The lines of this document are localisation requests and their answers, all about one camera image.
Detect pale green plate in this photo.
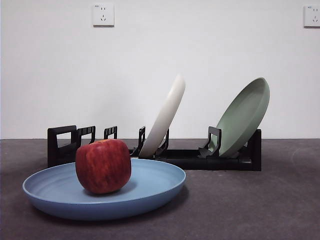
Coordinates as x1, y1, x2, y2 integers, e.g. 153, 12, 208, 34
208, 77, 271, 159

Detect blue plate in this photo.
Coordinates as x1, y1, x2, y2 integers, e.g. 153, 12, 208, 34
22, 157, 187, 221

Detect white plate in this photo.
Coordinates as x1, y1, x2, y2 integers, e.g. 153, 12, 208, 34
138, 73, 187, 158

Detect red yellow apple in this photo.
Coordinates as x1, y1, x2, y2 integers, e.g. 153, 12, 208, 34
75, 139, 133, 195

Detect black plate rack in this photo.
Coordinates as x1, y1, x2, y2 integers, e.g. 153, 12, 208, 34
47, 124, 263, 172

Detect white wall socket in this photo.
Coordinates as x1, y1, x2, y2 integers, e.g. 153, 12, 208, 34
303, 4, 320, 28
92, 4, 116, 28

